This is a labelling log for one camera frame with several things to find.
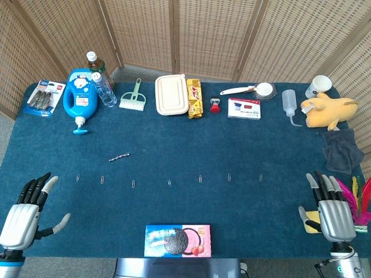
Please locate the green tea bottle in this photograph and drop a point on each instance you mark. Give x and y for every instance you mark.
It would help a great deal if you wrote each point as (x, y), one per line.
(95, 65)

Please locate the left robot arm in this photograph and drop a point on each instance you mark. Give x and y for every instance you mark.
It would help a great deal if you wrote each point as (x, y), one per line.
(8, 266)

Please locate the foil cup stack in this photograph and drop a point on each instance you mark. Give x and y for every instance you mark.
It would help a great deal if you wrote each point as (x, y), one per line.
(265, 97)

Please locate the yellow plush toy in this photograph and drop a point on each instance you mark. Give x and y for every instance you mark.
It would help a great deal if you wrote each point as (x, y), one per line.
(330, 111)

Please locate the yellow snack pack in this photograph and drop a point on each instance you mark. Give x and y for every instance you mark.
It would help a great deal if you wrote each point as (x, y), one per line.
(194, 98)

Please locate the red push button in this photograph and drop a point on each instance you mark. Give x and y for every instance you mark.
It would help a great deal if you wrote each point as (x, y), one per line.
(214, 107)

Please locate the white paper cup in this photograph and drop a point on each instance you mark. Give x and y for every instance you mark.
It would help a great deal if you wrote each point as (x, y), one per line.
(319, 85)

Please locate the woven rattan folding screen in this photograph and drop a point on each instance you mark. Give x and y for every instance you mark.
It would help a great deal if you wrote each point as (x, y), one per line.
(211, 34)

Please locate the Oreo cookie box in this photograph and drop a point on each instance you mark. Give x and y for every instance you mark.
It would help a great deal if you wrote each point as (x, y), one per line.
(176, 240)

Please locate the beige lunch box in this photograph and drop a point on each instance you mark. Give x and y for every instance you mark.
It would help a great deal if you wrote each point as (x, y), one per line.
(171, 95)

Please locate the white flat carton box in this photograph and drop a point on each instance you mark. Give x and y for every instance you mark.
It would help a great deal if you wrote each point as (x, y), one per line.
(244, 108)

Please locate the white plastic ladle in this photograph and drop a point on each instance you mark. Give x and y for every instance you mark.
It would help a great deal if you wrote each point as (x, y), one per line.
(265, 88)

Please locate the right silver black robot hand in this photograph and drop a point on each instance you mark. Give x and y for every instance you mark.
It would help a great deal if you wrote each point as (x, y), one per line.
(336, 220)

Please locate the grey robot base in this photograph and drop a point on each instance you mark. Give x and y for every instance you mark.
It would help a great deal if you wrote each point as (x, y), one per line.
(174, 269)

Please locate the translucent squeeze bottle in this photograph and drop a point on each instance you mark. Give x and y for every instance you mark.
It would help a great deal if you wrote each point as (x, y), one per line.
(289, 102)

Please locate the colourful feather shuttlecock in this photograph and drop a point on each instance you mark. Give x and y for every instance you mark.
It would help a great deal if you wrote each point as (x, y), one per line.
(360, 208)

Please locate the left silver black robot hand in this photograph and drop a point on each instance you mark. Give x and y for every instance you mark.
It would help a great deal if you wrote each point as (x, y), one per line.
(20, 223)

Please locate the battery blister pack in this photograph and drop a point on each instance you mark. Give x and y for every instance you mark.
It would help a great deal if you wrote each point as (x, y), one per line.
(43, 97)

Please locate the green hand brush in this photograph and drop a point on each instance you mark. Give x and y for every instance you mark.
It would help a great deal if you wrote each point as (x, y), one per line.
(132, 101)

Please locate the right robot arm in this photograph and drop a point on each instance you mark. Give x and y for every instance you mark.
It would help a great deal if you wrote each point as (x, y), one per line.
(345, 262)

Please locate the metal screw bolt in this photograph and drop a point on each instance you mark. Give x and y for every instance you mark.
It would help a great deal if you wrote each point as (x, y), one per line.
(119, 157)

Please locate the blue detergent bottle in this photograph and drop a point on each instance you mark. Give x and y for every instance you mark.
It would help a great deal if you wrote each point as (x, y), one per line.
(79, 98)

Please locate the dark grey cloth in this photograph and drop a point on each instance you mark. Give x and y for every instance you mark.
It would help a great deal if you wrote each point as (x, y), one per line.
(343, 150)

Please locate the blue carpet table cover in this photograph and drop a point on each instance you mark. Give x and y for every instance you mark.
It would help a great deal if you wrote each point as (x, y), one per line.
(185, 139)

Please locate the clear water bottle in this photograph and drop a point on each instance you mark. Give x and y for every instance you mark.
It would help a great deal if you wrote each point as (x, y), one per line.
(105, 92)

